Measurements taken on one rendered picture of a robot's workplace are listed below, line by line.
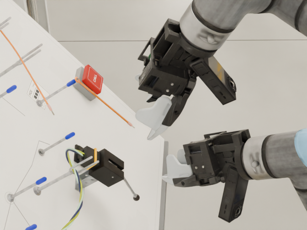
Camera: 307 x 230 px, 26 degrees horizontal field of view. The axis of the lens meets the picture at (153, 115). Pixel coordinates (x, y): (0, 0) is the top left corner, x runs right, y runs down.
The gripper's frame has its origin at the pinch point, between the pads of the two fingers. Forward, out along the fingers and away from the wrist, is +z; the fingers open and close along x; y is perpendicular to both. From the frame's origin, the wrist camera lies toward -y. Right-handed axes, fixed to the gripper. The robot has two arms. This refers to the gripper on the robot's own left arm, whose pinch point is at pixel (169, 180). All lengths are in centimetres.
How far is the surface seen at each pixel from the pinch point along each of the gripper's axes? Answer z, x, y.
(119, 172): 3.6, 8.9, 4.8
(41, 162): 12.2, 18.8, 10.9
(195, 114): 98, -138, -8
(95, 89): 17.5, -4.8, 20.4
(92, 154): 5.3, 12.5, 9.8
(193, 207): 80, -98, -38
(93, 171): 5.9, 12.9, 6.6
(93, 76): 18.1, -6.0, 23.1
